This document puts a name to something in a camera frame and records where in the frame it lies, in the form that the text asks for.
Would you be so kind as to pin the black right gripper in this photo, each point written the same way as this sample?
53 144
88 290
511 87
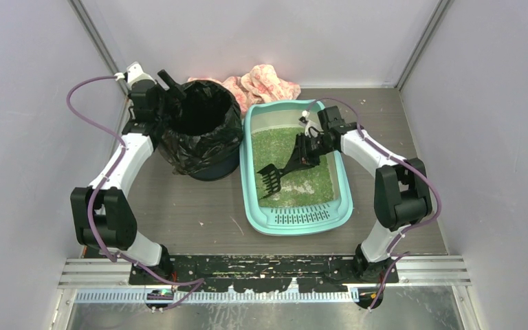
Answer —
310 148

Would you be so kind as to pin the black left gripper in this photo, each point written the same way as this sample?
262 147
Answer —
159 94

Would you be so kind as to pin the black litter scoop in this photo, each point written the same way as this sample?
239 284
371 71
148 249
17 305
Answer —
271 179

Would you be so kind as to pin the teal litter box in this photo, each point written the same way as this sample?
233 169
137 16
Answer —
290 221

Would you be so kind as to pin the bin with black bag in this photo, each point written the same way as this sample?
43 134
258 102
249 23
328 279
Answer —
203 132

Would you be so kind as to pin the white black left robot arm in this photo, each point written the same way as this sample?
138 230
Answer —
103 218

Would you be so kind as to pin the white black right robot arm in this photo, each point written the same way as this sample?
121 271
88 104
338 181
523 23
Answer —
401 193

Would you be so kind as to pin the green litter pellets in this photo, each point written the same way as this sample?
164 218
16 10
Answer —
300 188

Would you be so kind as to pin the pink patterned cloth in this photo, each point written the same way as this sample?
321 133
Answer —
260 85

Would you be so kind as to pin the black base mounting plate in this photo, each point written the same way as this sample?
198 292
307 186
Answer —
271 273

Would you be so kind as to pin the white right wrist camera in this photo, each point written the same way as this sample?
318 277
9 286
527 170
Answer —
312 129

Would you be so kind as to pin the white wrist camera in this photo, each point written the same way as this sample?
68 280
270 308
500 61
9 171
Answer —
134 74
312 129

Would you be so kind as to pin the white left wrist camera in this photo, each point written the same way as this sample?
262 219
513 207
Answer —
134 74

